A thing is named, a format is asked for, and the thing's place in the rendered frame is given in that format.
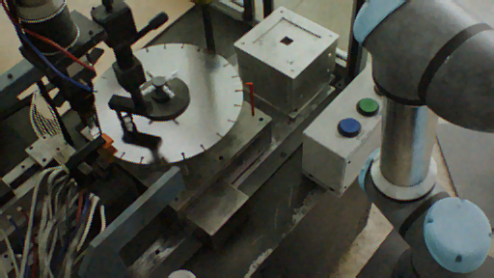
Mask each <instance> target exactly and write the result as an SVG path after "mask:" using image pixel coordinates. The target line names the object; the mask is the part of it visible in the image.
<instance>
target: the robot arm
mask: <svg viewBox="0 0 494 278"><path fill-rule="evenodd" d="M353 31H354V38H355V40H356V41H358V42H359V43H360V46H361V47H364V48H365V49H366V50H367V51H368V52H369V53H370V55H371V60H372V64H371V65H372V79H373V83H374V86H375V87H376V88H377V89H378V91H379V93H380V94H381V95H382V112H381V134H380V149H377V150H375V152H374V153H372V154H371V155H370V156H369V158H368V159H367V160H366V161H365V166H364V167H362V168H361V170H360V173H359V179H358V182H359V185H360V187H361V188H362V190H363V192H364V194H365V196H366V197H367V198H368V200H369V201H370V202H372V203H373V204H374V205H375V206H376V207H377V208H378V210H379V211H380V212H381V213H382V214H383V215H384V217H385V218H386V219H387V220H388V221H389V222H390V224H392V226H393V227H394V228H395V229H396V231H397V232H398V233H399V234H400V236H401V237H402V238H404V241H405V242H406V243H408V245H409V246H410V247H409V248H407V249H406V250H405V251H404V252H403V253H402V254H401V255H400V257H399V259H398V261H397V265H396V268H395V272H394V278H471V276H472V275H473V274H474V273H475V270H476V269H478V268H479V266H480V265H481V264H483V261H484V259H486V256H487V254H488V251H489V248H490V245H491V241H492V233H491V229H490V228H491V226H490V224H489V222H488V220H487V217H486V216H485V214H483V211H482V210H481V209H480V208H478V207H477V205H474V204H473V203H472V202H470V201H467V200H464V201H462V200H460V198H458V197H451V196H450V195H449V194H448V191H446V190H445V189H444V187H443V186H441V185H440V183H439V182H438V181H436V175H437V169H436V163H435V160H434V159H433V158H432V150H433V146H434V142H435V137H436V133H437V126H438V121H439V117H440V118H441V119H443V120H445V121H447V122H449V123H451V124H453V125H458V126H461V127H463V128H466V129H470V130H473V131H480V132H486V133H494V29H493V28H492V27H491V26H489V25H488V24H487V23H486V22H484V20H481V19H480V18H479V17H478V16H476V15H475V14H473V13H471V11H470V10H468V9H466V8H465V7H464V6H462V4H461V3H458V2H457V1H456V0H367V1H366V3H365V4H364V5H363V6H362V9H361V10H360V12H359V13H358V14H357V18H356V19H355V22H354V25H353Z"/></svg>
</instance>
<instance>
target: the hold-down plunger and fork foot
mask: <svg viewBox="0 0 494 278"><path fill-rule="evenodd" d="M130 96H131V97H125V96H120V95H116V94H113V95H112V96H111V98H110V99H109V102H108V105H109V109H110V110H113V111H115V112H116V114H117V117H118V119H119V121H120V122H121V124H122V125H124V118H123V115H122V112H124V113H127V115H128V116H129V118H130V119H131V120H134V118H133V116H132V115H135V116H140V117H143V118H148V117H149V116H150V114H151V112H152V109H153V107H152V102H151V101H147V100H144V97H143V94H142V89H141V87H139V88H137V89H136V90H134V91H132V92H130Z"/></svg>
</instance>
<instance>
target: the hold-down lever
mask: <svg viewBox="0 0 494 278"><path fill-rule="evenodd" d="M167 21H169V16H168V15H167V13H165V12H159V13H158V14H157V15H155V16H154V17H152V18H151V19H150V20H149V22H148V24H147V26H145V27H144V28H143V29H141V30H140V31H138V32H137V33H136V34H135V35H134V36H131V37H130V38H129V39H128V40H127V42H128V44H129V45H130V46H132V45H133V44H135V43H136V42H137V41H139V40H140V39H142V38H143V37H144V36H145V35H146V34H148V33H149V32H151V30H157V28H160V27H162V26H163V24H164V23H166V22H167Z"/></svg>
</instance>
